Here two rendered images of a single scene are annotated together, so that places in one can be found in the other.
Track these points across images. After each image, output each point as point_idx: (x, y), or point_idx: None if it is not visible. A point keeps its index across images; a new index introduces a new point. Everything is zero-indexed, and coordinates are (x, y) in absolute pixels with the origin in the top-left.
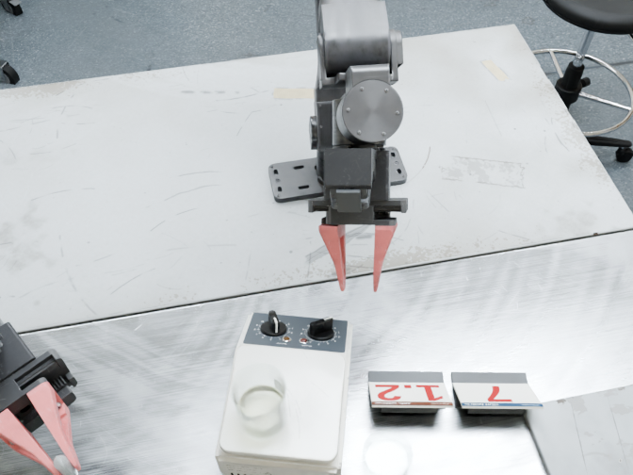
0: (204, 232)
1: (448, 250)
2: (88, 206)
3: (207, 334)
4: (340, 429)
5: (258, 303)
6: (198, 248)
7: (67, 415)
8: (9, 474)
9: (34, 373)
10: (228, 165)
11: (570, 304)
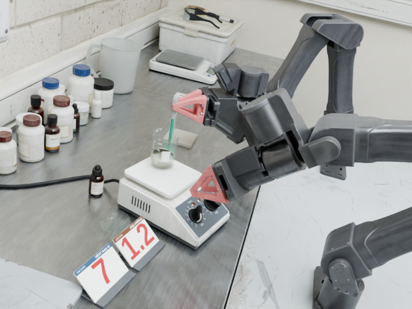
0: (301, 232)
1: None
2: (338, 205)
3: (230, 208)
4: (137, 189)
5: (238, 229)
6: (290, 225)
7: (197, 117)
8: (200, 149)
9: (213, 100)
10: None
11: None
